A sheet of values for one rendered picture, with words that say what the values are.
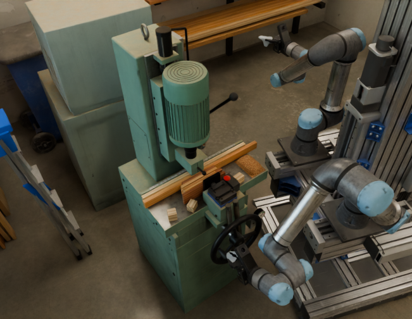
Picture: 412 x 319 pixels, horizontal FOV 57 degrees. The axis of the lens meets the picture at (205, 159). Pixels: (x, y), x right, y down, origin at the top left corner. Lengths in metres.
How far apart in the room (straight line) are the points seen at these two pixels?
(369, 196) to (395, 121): 0.57
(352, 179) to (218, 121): 2.44
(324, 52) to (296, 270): 0.95
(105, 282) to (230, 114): 1.95
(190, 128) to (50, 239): 1.72
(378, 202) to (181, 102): 0.75
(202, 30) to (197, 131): 2.34
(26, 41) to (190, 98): 1.97
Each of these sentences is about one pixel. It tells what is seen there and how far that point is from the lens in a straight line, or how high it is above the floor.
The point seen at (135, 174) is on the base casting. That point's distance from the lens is 2.05.
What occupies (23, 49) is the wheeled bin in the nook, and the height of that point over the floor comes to 0.95.
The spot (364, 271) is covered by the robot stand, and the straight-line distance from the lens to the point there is 2.50.
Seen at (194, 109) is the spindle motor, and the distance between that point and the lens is 1.45.
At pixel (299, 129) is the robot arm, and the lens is 2.04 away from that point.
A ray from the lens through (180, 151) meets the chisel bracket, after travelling 1.74.
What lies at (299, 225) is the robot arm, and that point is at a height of 1.13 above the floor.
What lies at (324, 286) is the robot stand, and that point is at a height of 0.21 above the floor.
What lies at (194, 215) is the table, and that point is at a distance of 1.72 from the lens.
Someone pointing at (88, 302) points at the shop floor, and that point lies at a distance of 2.61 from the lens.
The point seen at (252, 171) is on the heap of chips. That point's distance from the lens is 1.86.
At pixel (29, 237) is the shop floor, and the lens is 3.03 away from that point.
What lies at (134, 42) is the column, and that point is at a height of 1.52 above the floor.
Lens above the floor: 2.26
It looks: 45 degrees down
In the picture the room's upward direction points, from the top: 2 degrees counter-clockwise
